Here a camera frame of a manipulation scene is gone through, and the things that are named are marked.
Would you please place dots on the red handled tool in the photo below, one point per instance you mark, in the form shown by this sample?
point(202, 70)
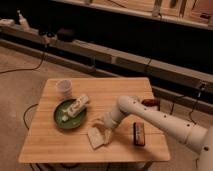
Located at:
point(150, 102)

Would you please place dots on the long wooden ledge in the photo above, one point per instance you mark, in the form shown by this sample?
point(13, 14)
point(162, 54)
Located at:
point(169, 72)

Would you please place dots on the white spray bottle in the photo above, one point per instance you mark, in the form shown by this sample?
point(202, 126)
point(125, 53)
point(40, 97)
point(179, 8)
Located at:
point(23, 22)

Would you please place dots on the black rectangular box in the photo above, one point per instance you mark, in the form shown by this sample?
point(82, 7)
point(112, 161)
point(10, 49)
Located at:
point(138, 134)

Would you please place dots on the wooden table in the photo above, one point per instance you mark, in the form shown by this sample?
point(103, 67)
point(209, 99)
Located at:
point(45, 143)

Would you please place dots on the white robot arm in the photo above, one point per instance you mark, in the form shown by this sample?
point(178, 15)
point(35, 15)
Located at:
point(197, 138)

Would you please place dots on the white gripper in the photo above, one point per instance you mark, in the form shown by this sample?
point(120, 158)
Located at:
point(110, 121)

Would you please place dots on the green plate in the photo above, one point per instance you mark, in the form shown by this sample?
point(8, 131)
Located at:
point(71, 123)

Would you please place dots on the black device on ledge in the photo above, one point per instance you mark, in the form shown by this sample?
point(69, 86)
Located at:
point(66, 35)

